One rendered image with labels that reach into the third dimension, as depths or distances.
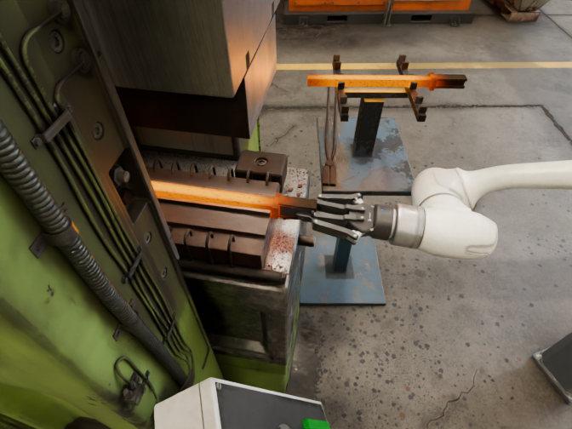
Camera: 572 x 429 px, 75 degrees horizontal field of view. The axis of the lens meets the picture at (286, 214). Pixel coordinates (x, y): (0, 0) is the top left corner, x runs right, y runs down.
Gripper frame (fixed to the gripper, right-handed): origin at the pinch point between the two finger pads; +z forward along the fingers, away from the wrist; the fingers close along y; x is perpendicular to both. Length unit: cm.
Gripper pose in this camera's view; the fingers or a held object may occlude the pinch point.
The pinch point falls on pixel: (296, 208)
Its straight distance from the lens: 81.1
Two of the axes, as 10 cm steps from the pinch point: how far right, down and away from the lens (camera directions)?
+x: 0.4, -6.5, -7.6
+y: 1.8, -7.5, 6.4
